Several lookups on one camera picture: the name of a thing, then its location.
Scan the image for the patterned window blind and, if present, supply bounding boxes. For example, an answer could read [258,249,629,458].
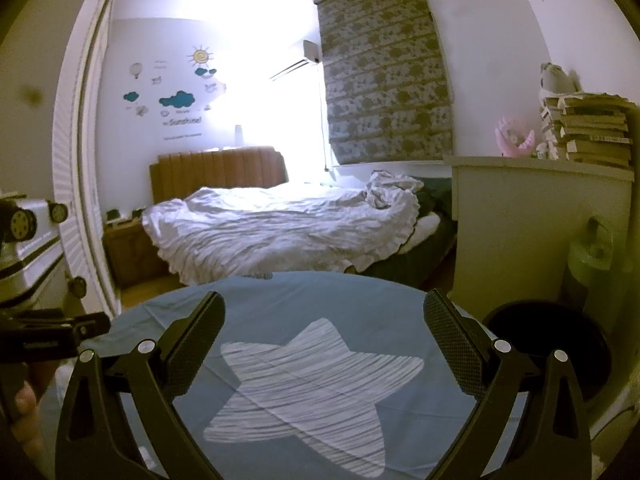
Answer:
[314,0,456,167]

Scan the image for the white cabinet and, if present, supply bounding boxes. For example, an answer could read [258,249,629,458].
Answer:
[444,155,636,306]

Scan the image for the dark green bed base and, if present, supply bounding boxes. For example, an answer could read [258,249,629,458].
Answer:
[360,185,458,287]

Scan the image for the person's left hand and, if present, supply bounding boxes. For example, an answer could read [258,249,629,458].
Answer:
[14,380,47,461]

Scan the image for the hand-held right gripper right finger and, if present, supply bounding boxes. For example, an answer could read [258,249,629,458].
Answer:
[422,288,594,480]

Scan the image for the pink toy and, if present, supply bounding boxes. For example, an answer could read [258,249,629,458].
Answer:
[494,115,536,157]

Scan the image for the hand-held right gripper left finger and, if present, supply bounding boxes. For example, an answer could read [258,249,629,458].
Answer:
[54,290,227,480]

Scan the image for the black round trash bin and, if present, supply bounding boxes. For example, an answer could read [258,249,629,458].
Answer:
[482,300,614,404]

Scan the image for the grey plush toy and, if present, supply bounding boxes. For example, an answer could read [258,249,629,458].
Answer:
[539,61,583,94]

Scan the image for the silver suitcase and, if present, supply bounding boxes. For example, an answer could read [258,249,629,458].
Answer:
[0,195,89,312]

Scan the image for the stack of books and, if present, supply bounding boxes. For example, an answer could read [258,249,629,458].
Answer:
[537,91,635,169]

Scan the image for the brown padded headboard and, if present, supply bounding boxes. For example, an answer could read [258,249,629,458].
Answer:
[149,146,290,204]

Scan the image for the white louvred door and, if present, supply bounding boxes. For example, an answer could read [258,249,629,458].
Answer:
[52,0,124,319]

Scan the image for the wooden nightstand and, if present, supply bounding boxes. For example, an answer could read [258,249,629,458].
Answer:
[102,220,169,291]

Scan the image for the bed with white duvet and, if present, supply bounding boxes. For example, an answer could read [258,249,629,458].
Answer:
[141,170,442,286]

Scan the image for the cloud and sun wall stickers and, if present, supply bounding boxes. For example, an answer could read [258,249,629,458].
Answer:
[122,46,231,140]

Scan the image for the blue star tablecloth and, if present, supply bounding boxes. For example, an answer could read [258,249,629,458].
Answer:
[37,271,531,480]

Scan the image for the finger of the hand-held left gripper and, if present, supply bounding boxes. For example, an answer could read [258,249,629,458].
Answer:
[0,311,112,361]

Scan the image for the green bottle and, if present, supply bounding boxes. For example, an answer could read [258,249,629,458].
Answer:
[567,215,619,321]

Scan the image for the white air conditioner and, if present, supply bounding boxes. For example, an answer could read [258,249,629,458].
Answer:
[269,39,323,82]

